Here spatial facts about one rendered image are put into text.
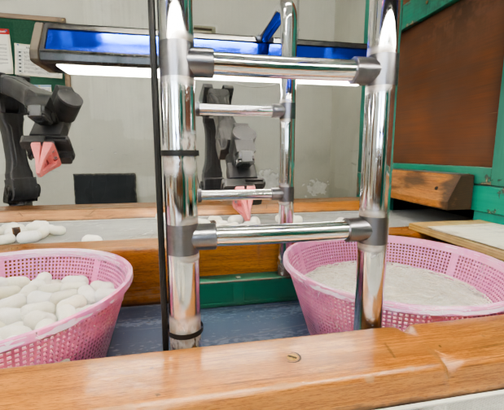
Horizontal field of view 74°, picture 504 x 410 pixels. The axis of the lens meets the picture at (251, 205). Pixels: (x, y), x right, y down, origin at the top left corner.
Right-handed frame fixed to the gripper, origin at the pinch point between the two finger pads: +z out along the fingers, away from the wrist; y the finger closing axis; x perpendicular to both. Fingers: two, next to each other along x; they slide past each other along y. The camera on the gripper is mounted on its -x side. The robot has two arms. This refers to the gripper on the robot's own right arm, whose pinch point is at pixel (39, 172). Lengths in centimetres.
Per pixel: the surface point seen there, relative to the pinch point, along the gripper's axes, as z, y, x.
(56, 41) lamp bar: 1.7, 12.4, -30.1
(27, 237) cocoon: 20.5, 4.0, -3.6
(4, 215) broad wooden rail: 3.2, -10.1, 10.6
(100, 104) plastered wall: -173, -29, 93
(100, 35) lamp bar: 0.0, 18.8, -30.7
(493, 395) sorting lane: 58, 52, -33
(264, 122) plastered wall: -169, 97, 103
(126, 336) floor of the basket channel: 43, 24, -13
